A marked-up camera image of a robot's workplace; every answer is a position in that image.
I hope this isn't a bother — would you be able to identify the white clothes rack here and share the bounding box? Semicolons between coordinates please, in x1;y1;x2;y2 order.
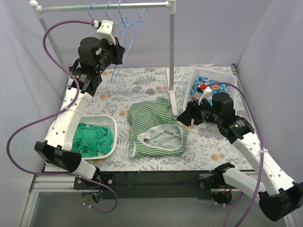
29;0;178;116

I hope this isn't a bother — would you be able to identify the green shirt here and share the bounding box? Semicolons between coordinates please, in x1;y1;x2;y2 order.
71;123;114;157

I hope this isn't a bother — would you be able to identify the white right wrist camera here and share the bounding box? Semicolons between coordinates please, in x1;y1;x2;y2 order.
196;84;212;105

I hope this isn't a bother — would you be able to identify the white laundry basket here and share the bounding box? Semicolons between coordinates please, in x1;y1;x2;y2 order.
182;67;237;111
44;115;118;161

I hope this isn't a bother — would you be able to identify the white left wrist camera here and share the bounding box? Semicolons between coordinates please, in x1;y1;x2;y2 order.
92;20;116;45

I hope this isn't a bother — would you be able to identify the blue floral garment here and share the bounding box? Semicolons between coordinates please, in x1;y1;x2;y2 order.
190;76;229;105

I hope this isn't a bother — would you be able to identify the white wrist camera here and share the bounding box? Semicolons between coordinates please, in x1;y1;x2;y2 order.
92;20;116;45
196;84;212;105

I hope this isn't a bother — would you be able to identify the white right laundry basket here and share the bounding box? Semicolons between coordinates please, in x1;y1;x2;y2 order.
182;67;237;111

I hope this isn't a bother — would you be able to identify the green striped tank top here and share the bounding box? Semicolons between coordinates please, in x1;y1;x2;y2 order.
127;97;190;158

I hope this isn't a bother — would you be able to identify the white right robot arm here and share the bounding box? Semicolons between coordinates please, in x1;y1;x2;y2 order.
177;93;303;221

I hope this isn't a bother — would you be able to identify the white left laundry basket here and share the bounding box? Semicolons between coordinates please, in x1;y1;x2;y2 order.
44;115;118;161

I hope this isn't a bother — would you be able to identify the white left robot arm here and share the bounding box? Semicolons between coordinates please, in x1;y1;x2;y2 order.
35;37;125;189

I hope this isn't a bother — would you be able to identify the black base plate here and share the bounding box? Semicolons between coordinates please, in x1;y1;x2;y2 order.
73;170;234;201

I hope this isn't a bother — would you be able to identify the blue wire hanger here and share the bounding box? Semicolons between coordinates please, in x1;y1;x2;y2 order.
88;2;96;37
110;8;148;84
105;2;113;21

